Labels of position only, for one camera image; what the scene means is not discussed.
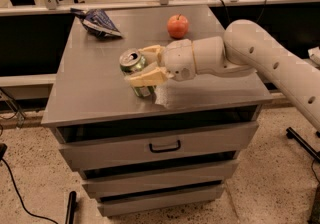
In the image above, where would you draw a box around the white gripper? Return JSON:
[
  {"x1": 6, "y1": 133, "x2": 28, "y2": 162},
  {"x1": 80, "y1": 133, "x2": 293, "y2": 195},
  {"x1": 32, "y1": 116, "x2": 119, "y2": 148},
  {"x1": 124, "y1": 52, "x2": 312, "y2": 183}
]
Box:
[{"x1": 124, "y1": 39, "x2": 196, "y2": 87}]

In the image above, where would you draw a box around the green soda can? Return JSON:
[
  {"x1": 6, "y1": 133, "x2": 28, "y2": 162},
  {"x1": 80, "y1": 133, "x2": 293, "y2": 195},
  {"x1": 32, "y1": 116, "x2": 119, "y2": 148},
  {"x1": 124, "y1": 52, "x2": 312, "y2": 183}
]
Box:
[{"x1": 119, "y1": 49, "x2": 154, "y2": 98}]

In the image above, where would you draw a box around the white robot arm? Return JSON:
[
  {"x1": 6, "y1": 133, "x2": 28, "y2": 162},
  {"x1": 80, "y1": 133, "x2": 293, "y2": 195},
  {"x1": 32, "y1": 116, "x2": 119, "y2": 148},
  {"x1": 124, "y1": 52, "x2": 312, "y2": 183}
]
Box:
[{"x1": 125, "y1": 20, "x2": 320, "y2": 130}]

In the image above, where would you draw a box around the red apple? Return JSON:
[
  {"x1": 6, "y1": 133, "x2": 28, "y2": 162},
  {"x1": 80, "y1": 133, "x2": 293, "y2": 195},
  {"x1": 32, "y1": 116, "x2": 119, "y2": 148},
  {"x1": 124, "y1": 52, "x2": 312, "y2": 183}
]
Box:
[{"x1": 167, "y1": 14, "x2": 189, "y2": 39}]

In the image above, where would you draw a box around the blue chip bag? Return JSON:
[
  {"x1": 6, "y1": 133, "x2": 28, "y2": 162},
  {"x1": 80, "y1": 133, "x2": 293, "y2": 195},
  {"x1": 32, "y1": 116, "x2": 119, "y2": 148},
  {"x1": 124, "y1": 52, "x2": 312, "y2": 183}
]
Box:
[{"x1": 71, "y1": 8, "x2": 122, "y2": 38}]

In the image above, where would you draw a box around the grey drawer cabinet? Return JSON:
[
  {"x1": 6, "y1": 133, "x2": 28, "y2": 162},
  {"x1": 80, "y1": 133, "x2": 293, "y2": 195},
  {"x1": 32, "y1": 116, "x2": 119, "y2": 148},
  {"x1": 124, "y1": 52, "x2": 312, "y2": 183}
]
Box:
[{"x1": 42, "y1": 7, "x2": 271, "y2": 200}]

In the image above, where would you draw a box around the top grey drawer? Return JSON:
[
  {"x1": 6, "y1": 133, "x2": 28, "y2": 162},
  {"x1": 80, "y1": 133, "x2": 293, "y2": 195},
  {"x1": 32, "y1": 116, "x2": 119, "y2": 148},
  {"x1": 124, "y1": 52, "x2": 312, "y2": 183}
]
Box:
[{"x1": 60, "y1": 121, "x2": 258, "y2": 171}]

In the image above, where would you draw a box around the grey drawer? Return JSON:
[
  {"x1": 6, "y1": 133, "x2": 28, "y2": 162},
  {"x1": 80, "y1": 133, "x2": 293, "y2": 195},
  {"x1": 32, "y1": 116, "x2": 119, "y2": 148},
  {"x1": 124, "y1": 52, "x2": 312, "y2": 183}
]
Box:
[
  {"x1": 83, "y1": 160, "x2": 238, "y2": 200},
  {"x1": 60, "y1": 121, "x2": 258, "y2": 171},
  {"x1": 98, "y1": 184, "x2": 224, "y2": 217}
]

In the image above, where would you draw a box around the middle grey drawer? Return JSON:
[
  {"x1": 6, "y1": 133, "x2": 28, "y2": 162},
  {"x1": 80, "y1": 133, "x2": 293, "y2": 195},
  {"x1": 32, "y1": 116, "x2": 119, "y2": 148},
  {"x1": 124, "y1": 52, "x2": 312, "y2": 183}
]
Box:
[{"x1": 83, "y1": 160, "x2": 238, "y2": 200}]

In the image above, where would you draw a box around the bottom grey drawer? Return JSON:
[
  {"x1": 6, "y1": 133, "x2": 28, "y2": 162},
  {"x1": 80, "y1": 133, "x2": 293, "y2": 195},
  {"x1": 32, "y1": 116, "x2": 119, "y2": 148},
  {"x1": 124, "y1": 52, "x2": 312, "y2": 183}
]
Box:
[{"x1": 98, "y1": 184, "x2": 224, "y2": 217}]

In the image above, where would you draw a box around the black stand leg right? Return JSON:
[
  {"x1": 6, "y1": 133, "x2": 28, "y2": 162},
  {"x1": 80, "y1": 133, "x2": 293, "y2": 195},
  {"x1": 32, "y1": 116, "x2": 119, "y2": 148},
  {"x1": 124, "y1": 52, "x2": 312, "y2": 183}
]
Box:
[{"x1": 286, "y1": 127, "x2": 320, "y2": 163}]

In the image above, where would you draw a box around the black stand leg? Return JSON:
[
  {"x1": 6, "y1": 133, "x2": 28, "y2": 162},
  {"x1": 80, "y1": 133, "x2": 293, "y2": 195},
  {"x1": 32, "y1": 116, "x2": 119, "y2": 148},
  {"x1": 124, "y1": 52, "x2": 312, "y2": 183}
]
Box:
[
  {"x1": 286, "y1": 127, "x2": 320, "y2": 163},
  {"x1": 65, "y1": 191, "x2": 77, "y2": 224}
]

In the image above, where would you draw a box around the black stand leg bottom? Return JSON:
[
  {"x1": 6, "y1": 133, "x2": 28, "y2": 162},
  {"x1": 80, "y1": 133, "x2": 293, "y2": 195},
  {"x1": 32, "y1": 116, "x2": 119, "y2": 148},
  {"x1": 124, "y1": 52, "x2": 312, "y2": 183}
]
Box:
[{"x1": 65, "y1": 191, "x2": 77, "y2": 224}]

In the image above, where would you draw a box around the black drawer handle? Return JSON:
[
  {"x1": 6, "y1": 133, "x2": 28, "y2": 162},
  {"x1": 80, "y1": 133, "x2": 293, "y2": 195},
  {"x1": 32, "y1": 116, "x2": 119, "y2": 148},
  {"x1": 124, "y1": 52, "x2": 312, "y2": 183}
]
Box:
[{"x1": 149, "y1": 140, "x2": 181, "y2": 154}]

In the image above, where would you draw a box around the black cable behind cabinet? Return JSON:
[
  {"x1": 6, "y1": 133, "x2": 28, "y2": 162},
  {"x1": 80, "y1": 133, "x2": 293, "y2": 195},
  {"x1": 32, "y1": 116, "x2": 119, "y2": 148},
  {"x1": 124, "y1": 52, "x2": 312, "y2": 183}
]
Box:
[{"x1": 208, "y1": 0, "x2": 269, "y2": 36}]

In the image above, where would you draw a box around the black floor cable left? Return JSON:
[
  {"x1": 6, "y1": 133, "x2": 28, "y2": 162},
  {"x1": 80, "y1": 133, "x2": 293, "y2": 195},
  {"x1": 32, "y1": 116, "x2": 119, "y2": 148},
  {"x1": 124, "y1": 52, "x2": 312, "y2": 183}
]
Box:
[{"x1": 0, "y1": 143, "x2": 60, "y2": 224}]

